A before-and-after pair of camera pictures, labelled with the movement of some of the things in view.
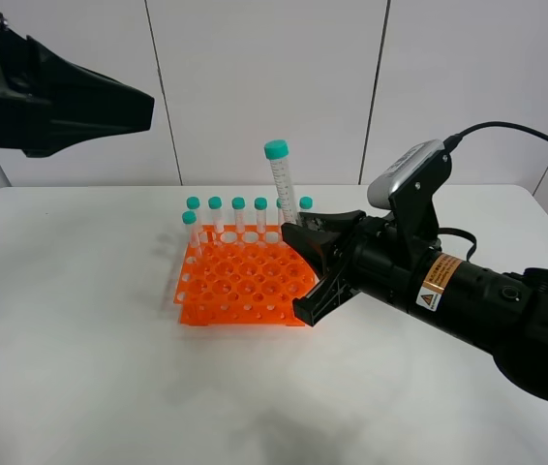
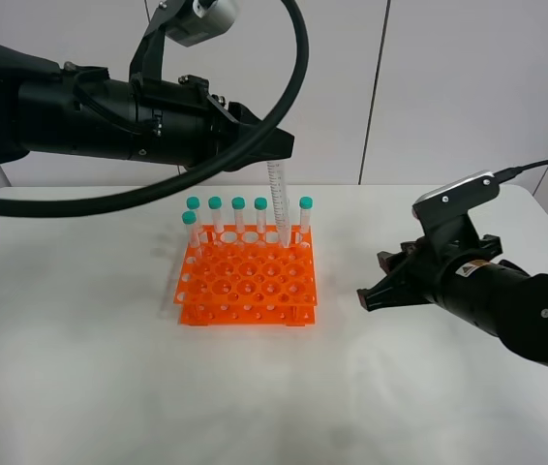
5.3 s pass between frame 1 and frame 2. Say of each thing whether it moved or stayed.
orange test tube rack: stayed
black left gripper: moved
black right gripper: moved
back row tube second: stayed
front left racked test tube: stayed
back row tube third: stayed
